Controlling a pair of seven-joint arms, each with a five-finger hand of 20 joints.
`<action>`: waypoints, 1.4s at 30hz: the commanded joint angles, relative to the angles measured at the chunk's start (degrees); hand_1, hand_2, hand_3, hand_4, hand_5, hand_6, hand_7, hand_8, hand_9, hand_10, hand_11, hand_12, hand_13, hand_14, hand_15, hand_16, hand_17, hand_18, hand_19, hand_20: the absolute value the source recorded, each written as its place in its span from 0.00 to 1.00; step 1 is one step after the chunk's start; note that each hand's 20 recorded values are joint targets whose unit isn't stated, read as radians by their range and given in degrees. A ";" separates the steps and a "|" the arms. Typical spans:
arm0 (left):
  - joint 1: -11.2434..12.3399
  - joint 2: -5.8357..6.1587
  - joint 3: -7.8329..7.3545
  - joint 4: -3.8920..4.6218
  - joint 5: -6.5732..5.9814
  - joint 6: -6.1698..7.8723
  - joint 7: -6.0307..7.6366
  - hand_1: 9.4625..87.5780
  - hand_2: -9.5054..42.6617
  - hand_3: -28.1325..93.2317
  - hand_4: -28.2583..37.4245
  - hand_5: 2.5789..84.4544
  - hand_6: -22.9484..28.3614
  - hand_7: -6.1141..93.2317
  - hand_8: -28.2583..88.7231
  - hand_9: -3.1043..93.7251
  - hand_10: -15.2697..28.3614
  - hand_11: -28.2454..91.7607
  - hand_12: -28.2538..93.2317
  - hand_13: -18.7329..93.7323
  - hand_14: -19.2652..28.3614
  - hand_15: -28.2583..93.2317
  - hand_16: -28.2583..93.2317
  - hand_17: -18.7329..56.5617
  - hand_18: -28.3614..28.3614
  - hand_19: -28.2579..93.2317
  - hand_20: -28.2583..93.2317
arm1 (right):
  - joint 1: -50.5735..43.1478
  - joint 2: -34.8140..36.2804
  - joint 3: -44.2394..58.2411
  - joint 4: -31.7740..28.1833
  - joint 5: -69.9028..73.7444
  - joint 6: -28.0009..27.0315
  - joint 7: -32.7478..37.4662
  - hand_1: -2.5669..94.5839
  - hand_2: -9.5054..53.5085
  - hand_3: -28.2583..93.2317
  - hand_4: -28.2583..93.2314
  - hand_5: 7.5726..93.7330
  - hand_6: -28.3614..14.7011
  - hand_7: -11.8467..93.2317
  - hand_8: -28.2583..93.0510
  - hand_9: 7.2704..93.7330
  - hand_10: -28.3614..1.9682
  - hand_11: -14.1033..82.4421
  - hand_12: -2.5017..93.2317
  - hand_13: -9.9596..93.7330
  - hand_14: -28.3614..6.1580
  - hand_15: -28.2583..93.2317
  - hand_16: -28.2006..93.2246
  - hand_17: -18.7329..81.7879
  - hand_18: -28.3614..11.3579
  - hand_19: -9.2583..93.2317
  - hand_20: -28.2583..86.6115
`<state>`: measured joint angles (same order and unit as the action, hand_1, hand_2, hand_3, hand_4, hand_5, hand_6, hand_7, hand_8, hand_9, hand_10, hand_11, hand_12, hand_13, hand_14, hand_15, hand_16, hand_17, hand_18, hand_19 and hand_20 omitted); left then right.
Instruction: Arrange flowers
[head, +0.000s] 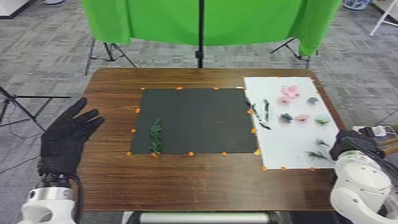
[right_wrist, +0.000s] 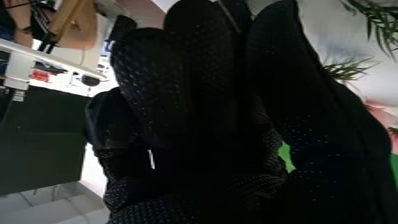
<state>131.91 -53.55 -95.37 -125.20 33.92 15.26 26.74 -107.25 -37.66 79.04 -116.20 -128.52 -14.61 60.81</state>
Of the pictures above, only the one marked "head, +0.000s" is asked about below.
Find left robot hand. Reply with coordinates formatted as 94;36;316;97
37;97;107;178

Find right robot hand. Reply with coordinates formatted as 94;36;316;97
327;129;387;161

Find green sprig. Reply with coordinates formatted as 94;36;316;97
304;150;338;164
148;117;169;155

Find white sheet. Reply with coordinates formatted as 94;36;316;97
242;76;343;171

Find pink flower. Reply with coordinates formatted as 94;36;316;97
293;113;313;125
279;84;302;99

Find black tripod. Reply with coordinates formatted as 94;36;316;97
0;86;73;133

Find dark mat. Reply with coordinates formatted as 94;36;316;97
128;87;261;156

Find black stand legs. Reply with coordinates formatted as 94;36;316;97
84;38;140;76
268;36;315;71

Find pale grey bar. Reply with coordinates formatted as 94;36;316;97
121;211;272;224

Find white stand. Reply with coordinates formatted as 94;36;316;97
368;0;398;37

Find black stand pole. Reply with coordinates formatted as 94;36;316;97
194;0;206;69

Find blue and white vase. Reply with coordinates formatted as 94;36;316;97
341;0;373;12

